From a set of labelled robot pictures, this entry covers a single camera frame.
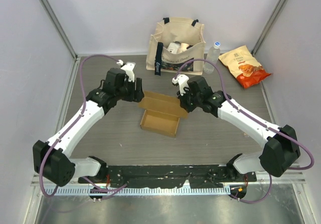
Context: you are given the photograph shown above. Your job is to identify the clear plastic water bottle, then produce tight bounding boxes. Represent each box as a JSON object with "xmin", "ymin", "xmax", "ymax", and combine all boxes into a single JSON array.
[{"xmin": 203, "ymin": 42, "xmax": 221, "ymax": 74}]

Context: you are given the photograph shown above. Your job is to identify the white items inside bag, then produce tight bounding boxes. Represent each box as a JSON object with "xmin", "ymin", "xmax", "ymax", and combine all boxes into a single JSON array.
[{"xmin": 167, "ymin": 41, "xmax": 191, "ymax": 54}]

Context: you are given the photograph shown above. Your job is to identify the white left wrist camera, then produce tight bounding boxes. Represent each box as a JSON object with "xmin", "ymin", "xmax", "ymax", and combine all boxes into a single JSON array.
[{"xmin": 116, "ymin": 60, "xmax": 136, "ymax": 82}]

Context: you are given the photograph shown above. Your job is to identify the aluminium frame post left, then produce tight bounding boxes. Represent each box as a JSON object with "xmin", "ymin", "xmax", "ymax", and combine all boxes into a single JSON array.
[{"xmin": 39, "ymin": 0, "xmax": 77, "ymax": 59}]

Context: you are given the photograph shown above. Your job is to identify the aluminium front rail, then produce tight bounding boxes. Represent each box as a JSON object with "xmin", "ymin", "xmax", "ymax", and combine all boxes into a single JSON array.
[{"xmin": 31, "ymin": 163, "xmax": 306, "ymax": 187}]

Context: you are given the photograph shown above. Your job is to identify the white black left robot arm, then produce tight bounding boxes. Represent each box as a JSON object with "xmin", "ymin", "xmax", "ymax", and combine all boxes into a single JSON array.
[{"xmin": 33, "ymin": 62, "xmax": 144, "ymax": 187}]

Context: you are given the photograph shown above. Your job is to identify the aluminium frame post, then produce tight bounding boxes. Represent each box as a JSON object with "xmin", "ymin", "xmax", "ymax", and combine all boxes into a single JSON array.
[
  {"xmin": 39, "ymin": 0, "xmax": 77, "ymax": 59},
  {"xmin": 251, "ymin": 0, "xmax": 288, "ymax": 56}
]

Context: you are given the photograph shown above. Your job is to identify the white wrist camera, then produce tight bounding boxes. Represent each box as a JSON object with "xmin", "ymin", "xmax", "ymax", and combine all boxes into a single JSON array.
[
  {"xmin": 172, "ymin": 74, "xmax": 189, "ymax": 96},
  {"xmin": 116, "ymin": 60, "xmax": 136, "ymax": 82}
]

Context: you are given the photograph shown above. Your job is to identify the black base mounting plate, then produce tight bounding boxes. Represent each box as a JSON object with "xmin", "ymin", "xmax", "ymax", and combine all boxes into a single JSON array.
[{"xmin": 88, "ymin": 165, "xmax": 257, "ymax": 189}]

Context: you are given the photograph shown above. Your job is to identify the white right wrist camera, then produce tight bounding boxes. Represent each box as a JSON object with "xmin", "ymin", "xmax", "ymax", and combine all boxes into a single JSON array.
[{"xmin": 172, "ymin": 74, "xmax": 189, "ymax": 96}]

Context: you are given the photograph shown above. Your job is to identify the aluminium frame post right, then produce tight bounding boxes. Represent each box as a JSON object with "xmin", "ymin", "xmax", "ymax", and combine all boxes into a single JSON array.
[{"xmin": 251, "ymin": 0, "xmax": 288, "ymax": 56}]

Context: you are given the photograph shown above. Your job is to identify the cassava chips bag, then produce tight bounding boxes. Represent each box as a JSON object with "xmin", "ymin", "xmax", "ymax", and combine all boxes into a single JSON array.
[{"xmin": 219, "ymin": 45, "xmax": 271, "ymax": 88}]

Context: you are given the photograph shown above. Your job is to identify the white slotted cable duct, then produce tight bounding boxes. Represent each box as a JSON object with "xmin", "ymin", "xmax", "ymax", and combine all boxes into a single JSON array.
[{"xmin": 55, "ymin": 185, "xmax": 231, "ymax": 198}]

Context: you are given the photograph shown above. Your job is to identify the beige canvas tote bag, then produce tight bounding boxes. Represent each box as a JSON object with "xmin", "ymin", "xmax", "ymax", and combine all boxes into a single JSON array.
[{"xmin": 146, "ymin": 17, "xmax": 206, "ymax": 75}]

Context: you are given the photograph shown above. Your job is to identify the brown cardboard box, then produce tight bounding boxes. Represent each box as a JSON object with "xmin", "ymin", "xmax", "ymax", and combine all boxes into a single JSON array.
[{"xmin": 138, "ymin": 91, "xmax": 188, "ymax": 138}]

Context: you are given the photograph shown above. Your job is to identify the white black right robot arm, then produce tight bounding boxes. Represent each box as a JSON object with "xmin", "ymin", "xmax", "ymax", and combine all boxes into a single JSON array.
[{"xmin": 172, "ymin": 74, "xmax": 300, "ymax": 181}]

